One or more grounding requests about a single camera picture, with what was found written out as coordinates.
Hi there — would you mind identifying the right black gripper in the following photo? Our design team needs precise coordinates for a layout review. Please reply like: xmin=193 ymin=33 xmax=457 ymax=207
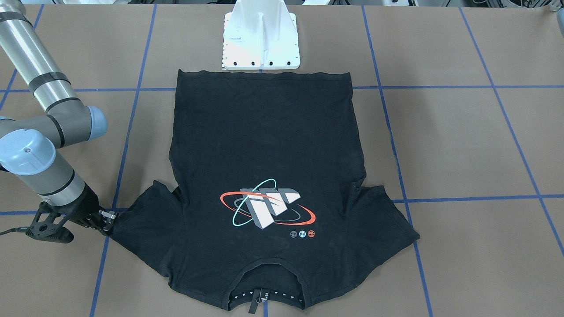
xmin=58 ymin=184 xmax=119 ymax=236

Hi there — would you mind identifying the black graphic t-shirt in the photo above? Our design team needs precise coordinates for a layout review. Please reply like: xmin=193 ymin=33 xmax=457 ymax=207
xmin=111 ymin=71 xmax=420 ymax=311

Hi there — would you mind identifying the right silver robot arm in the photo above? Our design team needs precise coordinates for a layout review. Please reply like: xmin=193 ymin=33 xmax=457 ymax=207
xmin=0 ymin=0 xmax=118 ymax=243

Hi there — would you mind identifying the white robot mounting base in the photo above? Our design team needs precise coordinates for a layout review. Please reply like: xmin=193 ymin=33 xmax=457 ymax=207
xmin=222 ymin=0 xmax=301 ymax=70

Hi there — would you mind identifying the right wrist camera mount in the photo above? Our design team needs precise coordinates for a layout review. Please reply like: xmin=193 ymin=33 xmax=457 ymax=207
xmin=26 ymin=201 xmax=74 ymax=243

